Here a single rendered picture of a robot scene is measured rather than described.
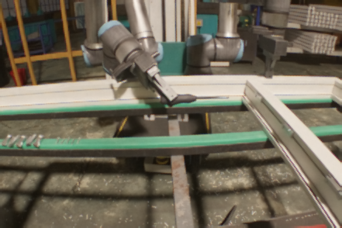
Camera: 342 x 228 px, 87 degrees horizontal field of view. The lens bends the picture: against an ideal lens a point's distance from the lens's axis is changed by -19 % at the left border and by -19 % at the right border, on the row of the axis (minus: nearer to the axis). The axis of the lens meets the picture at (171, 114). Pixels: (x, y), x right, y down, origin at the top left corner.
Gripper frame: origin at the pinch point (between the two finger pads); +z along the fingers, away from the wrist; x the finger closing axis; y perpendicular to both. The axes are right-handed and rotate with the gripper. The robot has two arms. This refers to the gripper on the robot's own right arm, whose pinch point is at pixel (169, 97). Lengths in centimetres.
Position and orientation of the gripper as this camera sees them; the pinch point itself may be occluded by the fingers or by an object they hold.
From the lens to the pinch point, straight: 64.0
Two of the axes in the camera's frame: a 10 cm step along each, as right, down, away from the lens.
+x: -0.2, 3.0, 9.5
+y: 7.7, -6.1, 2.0
